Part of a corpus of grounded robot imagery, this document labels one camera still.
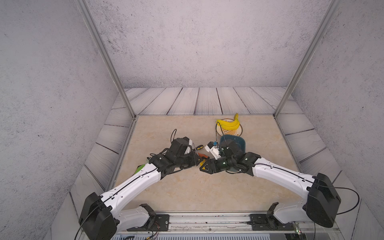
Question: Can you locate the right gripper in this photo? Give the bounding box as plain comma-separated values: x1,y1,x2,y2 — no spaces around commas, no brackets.
198,157,236,174

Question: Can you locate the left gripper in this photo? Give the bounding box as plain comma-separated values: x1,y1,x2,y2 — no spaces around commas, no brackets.
173,150,204,170

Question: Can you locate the teal storage box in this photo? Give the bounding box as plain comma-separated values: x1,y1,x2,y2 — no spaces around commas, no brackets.
219,135,246,153

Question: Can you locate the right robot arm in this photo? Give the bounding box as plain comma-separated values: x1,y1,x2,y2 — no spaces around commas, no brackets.
200,140,341,228

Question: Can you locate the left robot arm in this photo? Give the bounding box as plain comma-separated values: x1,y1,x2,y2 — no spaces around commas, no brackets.
79,137,202,240

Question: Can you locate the orange black screwdriver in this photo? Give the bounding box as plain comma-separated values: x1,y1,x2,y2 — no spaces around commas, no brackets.
198,153,210,160

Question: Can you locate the round patterned plate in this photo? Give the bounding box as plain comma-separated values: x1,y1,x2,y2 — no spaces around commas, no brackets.
215,119,243,136

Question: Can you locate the yellow banana bunch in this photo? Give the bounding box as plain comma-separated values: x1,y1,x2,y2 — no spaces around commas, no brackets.
216,113,240,131

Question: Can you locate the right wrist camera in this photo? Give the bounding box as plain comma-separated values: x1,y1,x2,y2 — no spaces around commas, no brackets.
205,142,221,160

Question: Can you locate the aluminium front rail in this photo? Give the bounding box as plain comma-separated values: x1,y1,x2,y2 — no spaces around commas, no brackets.
78,210,346,240

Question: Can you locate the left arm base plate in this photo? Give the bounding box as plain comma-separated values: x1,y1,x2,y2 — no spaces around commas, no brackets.
128,214,170,232

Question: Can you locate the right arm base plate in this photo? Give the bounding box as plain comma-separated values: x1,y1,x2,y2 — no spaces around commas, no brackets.
247,214,295,231

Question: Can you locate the left aluminium frame post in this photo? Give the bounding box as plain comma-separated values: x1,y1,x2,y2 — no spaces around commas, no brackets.
75,0,136,119

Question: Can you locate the aluminium frame post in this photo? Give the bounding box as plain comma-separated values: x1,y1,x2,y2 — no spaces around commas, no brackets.
273,0,342,120
75,0,136,119

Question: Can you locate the right aluminium frame post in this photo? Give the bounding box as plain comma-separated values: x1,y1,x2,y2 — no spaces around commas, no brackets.
273,0,342,120

